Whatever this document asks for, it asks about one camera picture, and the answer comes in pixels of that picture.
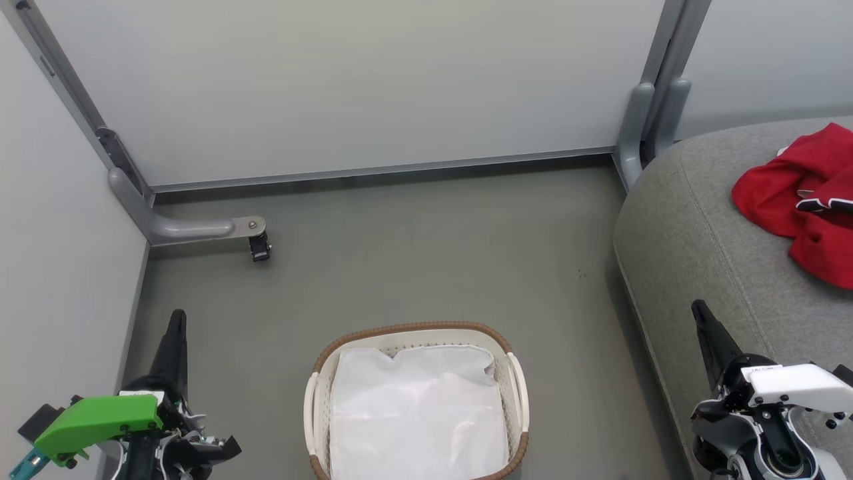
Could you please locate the grey fabric sofa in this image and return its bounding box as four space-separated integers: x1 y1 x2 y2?
613 117 853 480

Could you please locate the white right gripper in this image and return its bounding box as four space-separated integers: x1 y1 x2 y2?
691 299 853 413

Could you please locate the white cloth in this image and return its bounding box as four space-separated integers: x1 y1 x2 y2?
329 343 510 480

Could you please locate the grey partition bottom rail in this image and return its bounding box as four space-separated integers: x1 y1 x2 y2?
150 147 615 194

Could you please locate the red jersey black white lettering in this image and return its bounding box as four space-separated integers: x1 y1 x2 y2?
732 122 853 291

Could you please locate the grey partition foot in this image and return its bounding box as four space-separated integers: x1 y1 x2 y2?
614 82 657 193
109 168 267 246
650 77 692 159

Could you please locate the grey partition post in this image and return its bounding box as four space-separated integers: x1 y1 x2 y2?
640 0 712 161
0 0 155 201

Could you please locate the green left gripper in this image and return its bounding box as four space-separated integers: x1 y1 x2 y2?
33 309 189 467

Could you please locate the beige laundry basket brown rim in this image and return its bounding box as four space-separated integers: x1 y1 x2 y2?
303 321 530 480

